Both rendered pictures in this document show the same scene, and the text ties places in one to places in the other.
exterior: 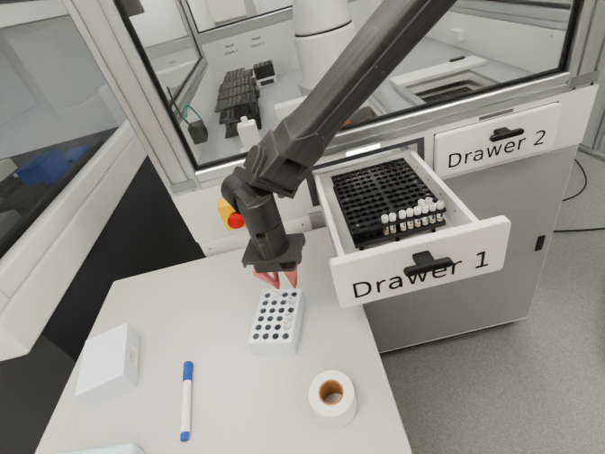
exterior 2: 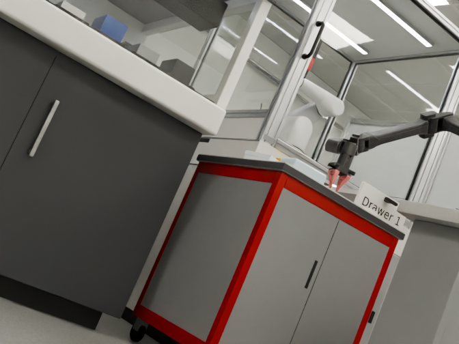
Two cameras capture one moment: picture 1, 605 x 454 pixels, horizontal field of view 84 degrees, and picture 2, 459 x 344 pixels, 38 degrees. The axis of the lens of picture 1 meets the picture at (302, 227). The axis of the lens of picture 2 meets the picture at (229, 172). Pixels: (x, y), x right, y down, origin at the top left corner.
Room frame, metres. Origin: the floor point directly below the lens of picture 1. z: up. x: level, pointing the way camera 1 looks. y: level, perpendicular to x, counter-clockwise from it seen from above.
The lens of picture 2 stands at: (-1.53, 1.86, 0.30)
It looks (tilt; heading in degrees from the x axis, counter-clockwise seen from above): 10 degrees up; 327
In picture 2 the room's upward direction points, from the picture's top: 23 degrees clockwise
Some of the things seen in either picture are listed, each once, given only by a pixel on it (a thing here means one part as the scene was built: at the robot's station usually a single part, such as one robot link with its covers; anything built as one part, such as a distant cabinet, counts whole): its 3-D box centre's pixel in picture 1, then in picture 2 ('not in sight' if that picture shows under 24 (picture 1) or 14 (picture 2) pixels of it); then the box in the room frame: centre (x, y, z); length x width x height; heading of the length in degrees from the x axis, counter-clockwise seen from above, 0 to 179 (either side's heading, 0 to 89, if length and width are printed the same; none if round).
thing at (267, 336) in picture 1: (278, 320); not in sight; (0.43, 0.10, 0.78); 0.12 x 0.08 x 0.04; 162
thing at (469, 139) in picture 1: (494, 140); not in sight; (0.68, -0.50, 0.87); 0.29 x 0.02 x 0.11; 87
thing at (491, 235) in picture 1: (418, 264); (381, 207); (0.38, -0.17, 0.87); 0.29 x 0.02 x 0.11; 87
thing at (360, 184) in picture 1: (382, 203); not in sight; (0.58, -0.18, 0.87); 0.22 x 0.18 x 0.06; 177
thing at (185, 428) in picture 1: (186, 397); not in sight; (0.33, 0.28, 0.77); 0.14 x 0.02 x 0.02; 4
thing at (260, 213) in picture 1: (257, 208); (348, 149); (0.45, 0.06, 1.02); 0.07 x 0.06 x 0.07; 22
